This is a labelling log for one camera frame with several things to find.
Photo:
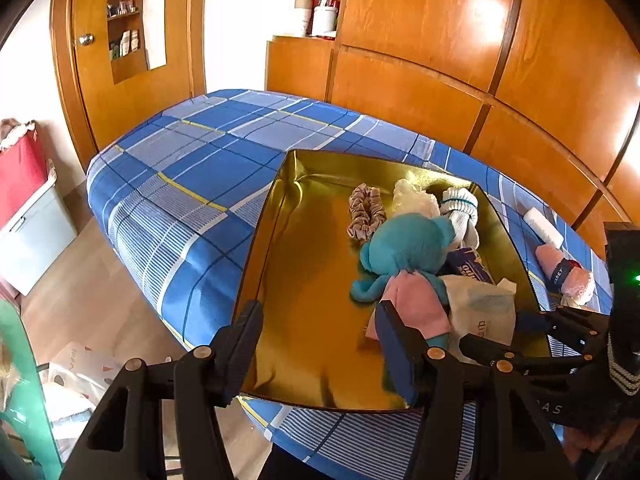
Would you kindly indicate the brown striped scrunchie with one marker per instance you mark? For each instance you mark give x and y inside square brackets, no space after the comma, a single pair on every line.
[367,212]

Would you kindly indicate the wooden wall shelf niche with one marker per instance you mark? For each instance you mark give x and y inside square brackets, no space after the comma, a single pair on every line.
[136,36]

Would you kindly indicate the gold tray box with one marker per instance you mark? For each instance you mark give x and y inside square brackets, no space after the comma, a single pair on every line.
[312,351]

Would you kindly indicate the grey plastic bin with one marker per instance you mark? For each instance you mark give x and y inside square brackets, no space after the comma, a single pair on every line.
[35,236]

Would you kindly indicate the wooden headboard cabinet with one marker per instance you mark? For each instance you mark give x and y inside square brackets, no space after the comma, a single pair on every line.
[545,91]

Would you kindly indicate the blue Tempo tissue pack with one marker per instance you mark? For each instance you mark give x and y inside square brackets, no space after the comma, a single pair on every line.
[466,261]

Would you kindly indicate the white soap bar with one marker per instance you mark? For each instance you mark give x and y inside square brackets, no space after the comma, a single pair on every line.
[543,228]

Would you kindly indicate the blue plaid bedsheet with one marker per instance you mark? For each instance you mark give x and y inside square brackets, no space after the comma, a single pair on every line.
[179,198]

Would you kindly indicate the teal plush toy pink skirt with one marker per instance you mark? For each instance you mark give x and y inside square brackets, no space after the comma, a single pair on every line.
[402,260]

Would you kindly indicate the pink towel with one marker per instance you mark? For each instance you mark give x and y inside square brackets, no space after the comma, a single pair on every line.
[567,275]

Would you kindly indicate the red storage box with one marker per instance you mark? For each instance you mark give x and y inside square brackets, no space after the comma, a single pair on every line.
[24,168]

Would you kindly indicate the white knit gloves pair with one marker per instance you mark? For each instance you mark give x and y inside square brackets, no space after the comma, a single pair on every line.
[460,206]

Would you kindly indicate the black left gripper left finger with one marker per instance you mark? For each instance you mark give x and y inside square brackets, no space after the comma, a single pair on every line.
[124,437]

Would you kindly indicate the white cleaning wipes pack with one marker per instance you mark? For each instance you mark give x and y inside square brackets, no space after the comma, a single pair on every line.
[481,309]

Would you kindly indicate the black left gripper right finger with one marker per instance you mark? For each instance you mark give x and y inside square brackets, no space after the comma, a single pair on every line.
[512,439]

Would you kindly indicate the white containers on cabinet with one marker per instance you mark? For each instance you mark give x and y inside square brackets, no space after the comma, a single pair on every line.
[315,18]

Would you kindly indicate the green plastic chair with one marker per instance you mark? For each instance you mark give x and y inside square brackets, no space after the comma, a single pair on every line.
[25,410]

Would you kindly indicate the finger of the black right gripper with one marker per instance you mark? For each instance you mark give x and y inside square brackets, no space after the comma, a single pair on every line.
[582,331]
[487,352]

